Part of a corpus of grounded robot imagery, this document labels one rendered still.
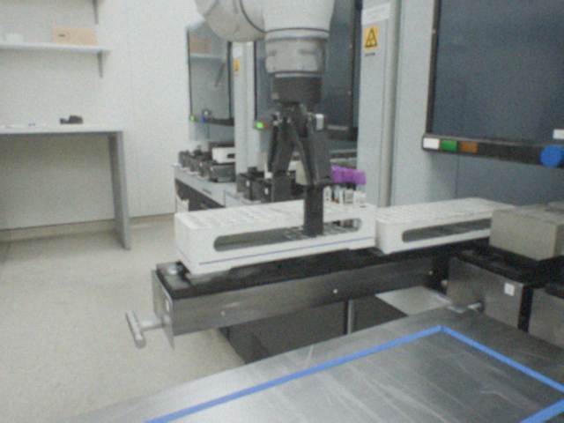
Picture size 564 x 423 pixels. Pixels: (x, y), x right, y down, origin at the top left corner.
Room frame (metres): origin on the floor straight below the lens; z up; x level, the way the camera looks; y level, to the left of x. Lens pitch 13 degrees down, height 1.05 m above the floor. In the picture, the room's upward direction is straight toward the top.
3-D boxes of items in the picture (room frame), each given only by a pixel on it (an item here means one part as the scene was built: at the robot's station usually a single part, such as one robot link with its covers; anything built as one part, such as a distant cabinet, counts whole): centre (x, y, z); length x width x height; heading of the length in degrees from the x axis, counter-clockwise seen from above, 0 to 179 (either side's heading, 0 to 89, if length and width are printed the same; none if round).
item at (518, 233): (0.71, -0.38, 0.85); 0.12 x 0.02 x 0.06; 26
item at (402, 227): (0.83, -0.28, 0.83); 0.30 x 0.10 x 0.06; 115
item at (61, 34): (3.69, 1.52, 1.52); 0.29 x 0.22 x 0.12; 114
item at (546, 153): (0.66, -0.38, 0.98); 0.03 x 0.01 x 0.03; 25
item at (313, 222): (0.66, -0.05, 0.90); 0.03 x 0.01 x 0.07; 116
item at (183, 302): (0.76, -0.12, 0.78); 0.73 x 0.14 x 0.09; 115
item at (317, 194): (0.65, -0.05, 0.93); 0.03 x 0.01 x 0.05; 26
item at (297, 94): (0.71, -0.02, 1.04); 0.08 x 0.07 x 0.09; 26
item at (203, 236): (0.70, 0.00, 0.86); 0.30 x 0.10 x 0.06; 116
